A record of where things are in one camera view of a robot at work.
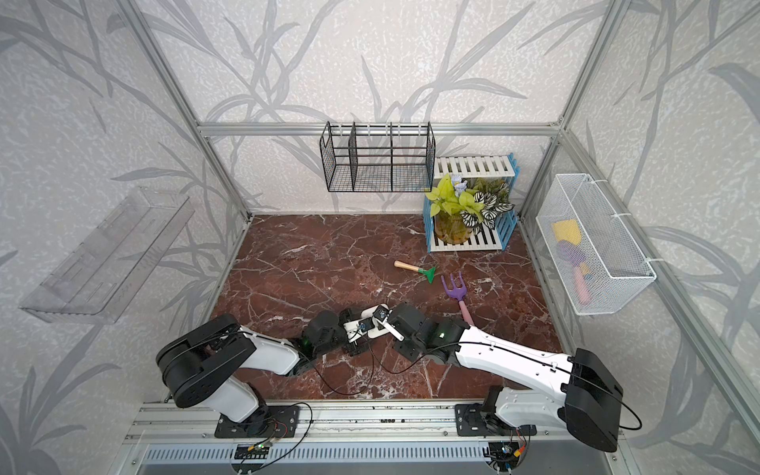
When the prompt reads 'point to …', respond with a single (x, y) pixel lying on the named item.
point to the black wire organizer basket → (378, 157)
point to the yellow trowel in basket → (568, 231)
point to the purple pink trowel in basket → (568, 251)
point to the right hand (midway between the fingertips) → (400, 331)
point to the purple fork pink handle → (459, 293)
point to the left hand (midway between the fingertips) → (369, 322)
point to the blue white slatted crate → (475, 166)
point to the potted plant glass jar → (461, 208)
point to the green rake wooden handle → (429, 272)
